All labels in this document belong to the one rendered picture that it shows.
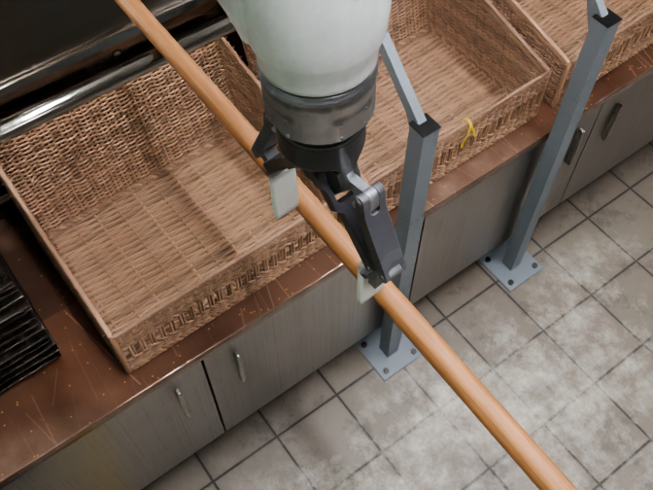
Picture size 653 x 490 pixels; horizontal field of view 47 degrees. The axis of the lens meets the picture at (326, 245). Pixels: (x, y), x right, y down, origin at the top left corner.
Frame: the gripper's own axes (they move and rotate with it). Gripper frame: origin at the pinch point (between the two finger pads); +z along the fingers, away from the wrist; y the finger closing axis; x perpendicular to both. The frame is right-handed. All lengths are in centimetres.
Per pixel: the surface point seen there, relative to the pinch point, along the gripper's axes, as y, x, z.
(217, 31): -49, 18, 15
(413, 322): 8.2, 5.8, 12.6
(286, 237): -38, 19, 61
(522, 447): 26.1, 4.5, 13.0
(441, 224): -31, 59, 87
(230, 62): -77, 35, 53
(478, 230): -30, 75, 105
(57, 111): -51, -9, 15
